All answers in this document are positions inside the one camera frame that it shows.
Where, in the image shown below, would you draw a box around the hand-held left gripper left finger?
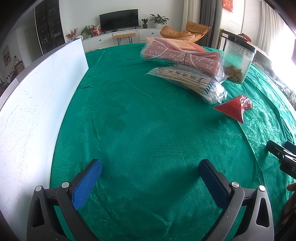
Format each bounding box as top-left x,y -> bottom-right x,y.
26,159 -> 103,241

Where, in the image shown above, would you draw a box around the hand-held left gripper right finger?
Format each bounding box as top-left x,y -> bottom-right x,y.
198,159 -> 274,241

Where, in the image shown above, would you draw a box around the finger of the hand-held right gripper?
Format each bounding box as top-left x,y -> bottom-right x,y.
284,141 -> 296,154
266,140 -> 288,161

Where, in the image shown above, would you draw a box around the person's right hand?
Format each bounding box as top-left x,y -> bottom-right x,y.
282,183 -> 296,224

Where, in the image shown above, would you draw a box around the red plastic packet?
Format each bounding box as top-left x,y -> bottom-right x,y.
214,95 -> 253,125

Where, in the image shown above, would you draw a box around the green satin tablecloth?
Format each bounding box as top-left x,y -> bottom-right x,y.
50,40 -> 296,241

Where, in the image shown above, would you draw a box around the large white board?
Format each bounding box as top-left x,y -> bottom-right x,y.
0,38 -> 89,230

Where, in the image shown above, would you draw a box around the clear jar with black lid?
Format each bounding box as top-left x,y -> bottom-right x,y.
222,37 -> 256,84

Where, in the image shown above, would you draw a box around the clear bag of chopsticks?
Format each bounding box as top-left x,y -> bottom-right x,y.
146,67 -> 228,105

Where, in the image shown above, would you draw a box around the white sheer curtain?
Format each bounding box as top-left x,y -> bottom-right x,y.
255,0 -> 288,56

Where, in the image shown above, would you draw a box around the pink floral packet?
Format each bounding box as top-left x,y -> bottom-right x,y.
140,37 -> 225,78

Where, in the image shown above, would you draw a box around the orange book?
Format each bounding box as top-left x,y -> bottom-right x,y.
146,38 -> 206,52

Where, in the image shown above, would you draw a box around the white TV cabinet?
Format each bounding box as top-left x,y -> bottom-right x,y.
82,28 -> 162,53

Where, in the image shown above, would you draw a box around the orange lounge chair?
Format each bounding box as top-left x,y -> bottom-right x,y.
160,21 -> 211,42

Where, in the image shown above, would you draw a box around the grey curtain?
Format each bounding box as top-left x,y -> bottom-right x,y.
199,0 -> 222,49

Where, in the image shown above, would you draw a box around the red flowers in vase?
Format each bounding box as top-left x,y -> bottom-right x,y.
66,28 -> 78,42

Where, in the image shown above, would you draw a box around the wooden bench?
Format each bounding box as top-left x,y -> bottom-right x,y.
112,33 -> 137,45

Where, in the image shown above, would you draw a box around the potted plant with red decor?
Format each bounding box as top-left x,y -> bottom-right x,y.
81,24 -> 102,39

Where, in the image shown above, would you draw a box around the dark display cabinet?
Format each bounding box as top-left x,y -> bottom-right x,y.
35,0 -> 65,55

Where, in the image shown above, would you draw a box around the black television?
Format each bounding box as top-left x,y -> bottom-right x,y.
99,9 -> 139,32

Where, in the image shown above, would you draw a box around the large leafy potted plant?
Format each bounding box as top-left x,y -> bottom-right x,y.
150,14 -> 169,29

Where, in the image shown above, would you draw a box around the framed wall picture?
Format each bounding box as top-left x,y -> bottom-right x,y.
2,45 -> 11,62

